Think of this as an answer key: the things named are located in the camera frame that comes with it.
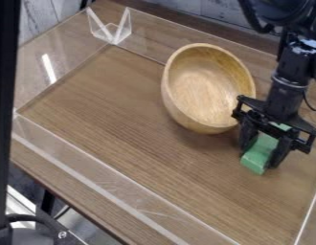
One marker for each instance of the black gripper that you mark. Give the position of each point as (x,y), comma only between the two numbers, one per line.
(301,132)

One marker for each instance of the green rectangular block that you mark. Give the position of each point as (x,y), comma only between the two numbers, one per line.
(254,159)

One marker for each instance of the brown wooden bowl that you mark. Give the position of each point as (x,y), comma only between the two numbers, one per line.
(203,77)

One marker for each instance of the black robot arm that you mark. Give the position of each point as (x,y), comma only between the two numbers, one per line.
(274,116)

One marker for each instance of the black table leg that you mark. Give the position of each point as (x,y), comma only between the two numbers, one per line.
(48,202)

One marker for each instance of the clear acrylic tray wall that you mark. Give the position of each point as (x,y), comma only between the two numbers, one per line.
(94,138)

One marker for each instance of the grey metal bracket with screw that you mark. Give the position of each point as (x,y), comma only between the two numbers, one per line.
(61,235)

